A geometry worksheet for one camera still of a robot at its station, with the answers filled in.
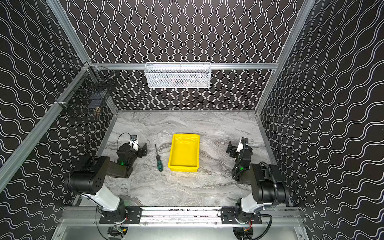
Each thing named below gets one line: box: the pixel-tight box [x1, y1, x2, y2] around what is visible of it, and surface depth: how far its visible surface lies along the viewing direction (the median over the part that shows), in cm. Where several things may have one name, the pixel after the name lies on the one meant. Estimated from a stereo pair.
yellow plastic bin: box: [168, 133, 201, 173], surface depth 96 cm
